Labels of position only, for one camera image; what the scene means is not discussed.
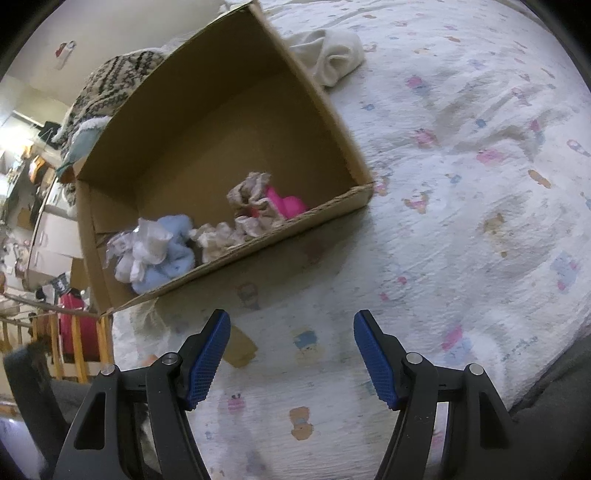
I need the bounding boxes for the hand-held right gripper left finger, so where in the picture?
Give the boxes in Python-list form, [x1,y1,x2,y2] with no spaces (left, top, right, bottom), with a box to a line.
[55,308,232,480]

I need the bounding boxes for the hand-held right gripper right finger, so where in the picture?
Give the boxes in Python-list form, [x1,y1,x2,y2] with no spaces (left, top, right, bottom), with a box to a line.
[353,309,532,480]

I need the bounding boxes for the blue plush slipper sock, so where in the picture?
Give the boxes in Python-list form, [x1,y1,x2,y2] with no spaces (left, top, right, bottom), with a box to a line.
[133,215,198,295]

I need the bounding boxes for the beige frilly cloth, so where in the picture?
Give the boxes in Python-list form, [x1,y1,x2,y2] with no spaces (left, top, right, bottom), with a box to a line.
[188,222,249,265]
[226,172,283,237]

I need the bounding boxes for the clear plastic bag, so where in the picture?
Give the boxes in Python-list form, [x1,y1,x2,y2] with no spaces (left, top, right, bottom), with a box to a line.
[105,220,153,271]

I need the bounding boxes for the bright pink fabric piece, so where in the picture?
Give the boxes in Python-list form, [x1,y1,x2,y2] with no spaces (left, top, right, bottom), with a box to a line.
[250,184,308,221]

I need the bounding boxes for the cardboard box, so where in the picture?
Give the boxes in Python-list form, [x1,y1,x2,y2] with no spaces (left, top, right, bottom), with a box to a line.
[74,0,376,317]

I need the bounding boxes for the brown cardboard scrap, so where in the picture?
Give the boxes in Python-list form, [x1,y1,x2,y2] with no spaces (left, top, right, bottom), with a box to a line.
[228,324,258,368]

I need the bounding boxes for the red suitcase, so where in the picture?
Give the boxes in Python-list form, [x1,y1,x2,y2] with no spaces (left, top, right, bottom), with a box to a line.
[59,291,101,364]

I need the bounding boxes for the dark printed bag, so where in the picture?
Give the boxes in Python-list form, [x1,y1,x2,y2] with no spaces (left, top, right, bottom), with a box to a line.
[50,272,73,297]

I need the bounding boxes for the person's grey trouser leg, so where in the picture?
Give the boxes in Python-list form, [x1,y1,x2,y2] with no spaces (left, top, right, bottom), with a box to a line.
[505,336,591,480]
[2,343,71,480]

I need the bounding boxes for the printed bed sheet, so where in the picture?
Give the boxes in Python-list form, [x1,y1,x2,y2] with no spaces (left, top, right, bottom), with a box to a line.
[111,0,591,480]

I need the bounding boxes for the white kitchen cabinet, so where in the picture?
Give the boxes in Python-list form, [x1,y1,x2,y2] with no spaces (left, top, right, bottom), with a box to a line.
[25,175,85,290]

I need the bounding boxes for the brown patterned knit blanket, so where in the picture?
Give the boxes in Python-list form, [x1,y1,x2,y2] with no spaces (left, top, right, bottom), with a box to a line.
[51,50,168,140]

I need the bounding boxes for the cream white cloth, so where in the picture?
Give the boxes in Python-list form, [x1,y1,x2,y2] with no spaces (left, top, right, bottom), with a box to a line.
[283,28,366,89]

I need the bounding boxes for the red and white wall sticker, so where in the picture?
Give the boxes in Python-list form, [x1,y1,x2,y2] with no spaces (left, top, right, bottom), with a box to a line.
[54,40,78,71]

